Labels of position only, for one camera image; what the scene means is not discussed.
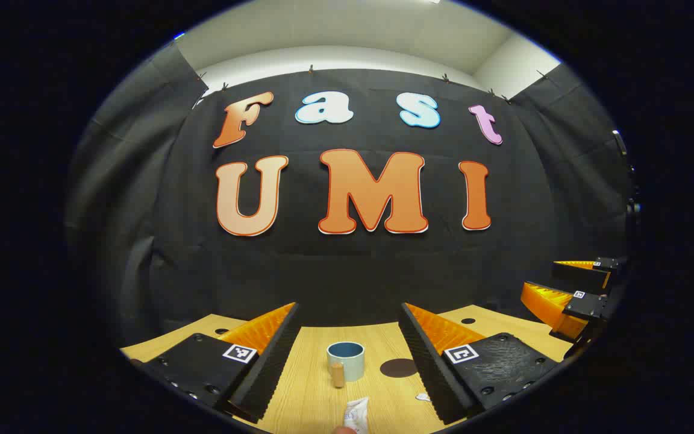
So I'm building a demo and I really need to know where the white toothpaste tube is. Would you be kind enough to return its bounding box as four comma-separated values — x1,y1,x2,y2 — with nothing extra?
343,397,370,434

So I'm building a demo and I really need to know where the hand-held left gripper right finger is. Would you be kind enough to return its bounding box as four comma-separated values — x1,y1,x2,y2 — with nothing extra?
398,301,564,426

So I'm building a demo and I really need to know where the light blue cup wooden handle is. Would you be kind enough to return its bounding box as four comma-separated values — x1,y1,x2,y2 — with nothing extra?
327,341,366,388

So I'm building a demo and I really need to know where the wooden desktop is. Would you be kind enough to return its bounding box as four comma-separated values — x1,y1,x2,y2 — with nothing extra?
119,304,571,434

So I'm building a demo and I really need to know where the black backdrop cloth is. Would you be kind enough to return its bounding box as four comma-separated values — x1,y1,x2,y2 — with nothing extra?
64,42,634,347

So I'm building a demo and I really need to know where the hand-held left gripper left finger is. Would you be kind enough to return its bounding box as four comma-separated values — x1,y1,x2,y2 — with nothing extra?
127,301,301,424

